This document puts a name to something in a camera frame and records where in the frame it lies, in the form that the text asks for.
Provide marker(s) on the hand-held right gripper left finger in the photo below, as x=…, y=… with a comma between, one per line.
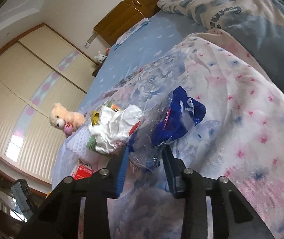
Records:
x=123, y=169

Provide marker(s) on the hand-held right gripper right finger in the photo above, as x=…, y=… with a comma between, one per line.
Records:
x=168, y=171

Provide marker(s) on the red white carton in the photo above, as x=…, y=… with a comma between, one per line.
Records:
x=82, y=172

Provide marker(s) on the white tissue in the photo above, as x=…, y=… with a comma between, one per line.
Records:
x=112, y=129

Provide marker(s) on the white foam net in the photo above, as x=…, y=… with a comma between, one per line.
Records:
x=79, y=139

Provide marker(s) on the blue clear plastic wrapper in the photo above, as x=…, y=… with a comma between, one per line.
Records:
x=176, y=119

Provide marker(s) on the yellow wrapper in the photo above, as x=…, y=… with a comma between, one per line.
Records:
x=96, y=118

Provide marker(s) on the green drink carton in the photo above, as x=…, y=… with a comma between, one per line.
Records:
x=113, y=107

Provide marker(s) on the pink floral blanket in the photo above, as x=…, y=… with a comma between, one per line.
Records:
x=231, y=129

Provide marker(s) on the beige teddy bear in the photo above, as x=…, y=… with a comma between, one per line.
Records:
x=62, y=119

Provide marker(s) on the dark wooden nightstand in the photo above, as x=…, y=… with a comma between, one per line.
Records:
x=96, y=70

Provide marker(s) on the white rabbit plush toy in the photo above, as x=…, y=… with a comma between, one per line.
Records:
x=100, y=57

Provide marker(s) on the beige sliding door wardrobe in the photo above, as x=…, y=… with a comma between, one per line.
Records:
x=20, y=79

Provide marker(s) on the small red toy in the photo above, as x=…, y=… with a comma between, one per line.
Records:
x=107, y=50

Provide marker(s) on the blue bed sheet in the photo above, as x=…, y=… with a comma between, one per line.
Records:
x=144, y=44

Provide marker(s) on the blue pillow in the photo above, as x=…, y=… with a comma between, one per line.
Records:
x=129, y=33

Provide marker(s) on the wooden bed headboard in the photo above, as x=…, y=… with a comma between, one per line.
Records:
x=122, y=22

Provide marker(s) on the white blue cloud quilt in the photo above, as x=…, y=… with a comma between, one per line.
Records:
x=231, y=10

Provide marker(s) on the long wall socket strip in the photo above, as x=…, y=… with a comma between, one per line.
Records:
x=92, y=38

